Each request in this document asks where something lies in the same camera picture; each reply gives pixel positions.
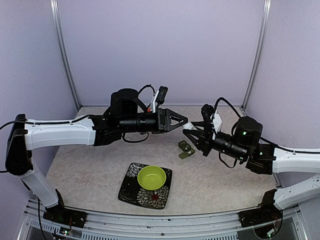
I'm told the lime green bowl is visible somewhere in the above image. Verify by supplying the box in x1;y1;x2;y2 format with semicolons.
137;165;167;191

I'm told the left aluminium frame post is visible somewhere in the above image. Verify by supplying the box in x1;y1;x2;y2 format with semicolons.
50;0;82;111

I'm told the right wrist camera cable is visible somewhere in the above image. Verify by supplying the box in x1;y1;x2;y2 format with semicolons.
214;97;243;118

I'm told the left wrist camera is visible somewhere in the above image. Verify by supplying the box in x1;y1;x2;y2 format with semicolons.
156;86;168;105

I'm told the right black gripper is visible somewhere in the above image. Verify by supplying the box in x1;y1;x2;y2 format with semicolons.
183;121;249;162

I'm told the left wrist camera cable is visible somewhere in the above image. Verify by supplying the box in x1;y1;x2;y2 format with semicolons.
137;84;156;101

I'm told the black floral square plate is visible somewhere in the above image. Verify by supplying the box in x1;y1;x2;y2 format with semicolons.
118;162;173;210

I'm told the green pill organizer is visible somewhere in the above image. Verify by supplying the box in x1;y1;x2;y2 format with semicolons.
178;140;195;160

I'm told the right aluminium frame post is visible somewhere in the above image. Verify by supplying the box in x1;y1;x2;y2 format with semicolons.
241;0;272;112

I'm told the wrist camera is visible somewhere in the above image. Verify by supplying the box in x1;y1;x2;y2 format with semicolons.
156;86;168;105
201;104;214;125

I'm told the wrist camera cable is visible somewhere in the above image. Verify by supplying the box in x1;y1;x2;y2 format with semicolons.
214;97;243;118
137;84;156;101

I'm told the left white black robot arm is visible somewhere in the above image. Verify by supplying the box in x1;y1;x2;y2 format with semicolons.
5;86;188;223

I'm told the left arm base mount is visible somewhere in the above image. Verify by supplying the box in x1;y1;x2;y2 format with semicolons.
43;207;87;228

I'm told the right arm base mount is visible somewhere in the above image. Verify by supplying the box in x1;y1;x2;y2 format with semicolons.
238;204;283;228

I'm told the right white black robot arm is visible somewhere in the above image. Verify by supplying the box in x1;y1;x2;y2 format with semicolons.
182;115;320;222

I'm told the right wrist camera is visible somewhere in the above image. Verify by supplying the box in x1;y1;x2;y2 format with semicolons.
201;104;214;125

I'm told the aluminium frame post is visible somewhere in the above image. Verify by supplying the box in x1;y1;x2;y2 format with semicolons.
241;0;272;112
50;0;82;111

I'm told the front aluminium rail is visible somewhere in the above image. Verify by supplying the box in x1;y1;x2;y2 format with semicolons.
14;199;311;240

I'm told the small white pill bottle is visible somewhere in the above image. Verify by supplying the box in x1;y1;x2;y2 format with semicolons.
182;122;197;131

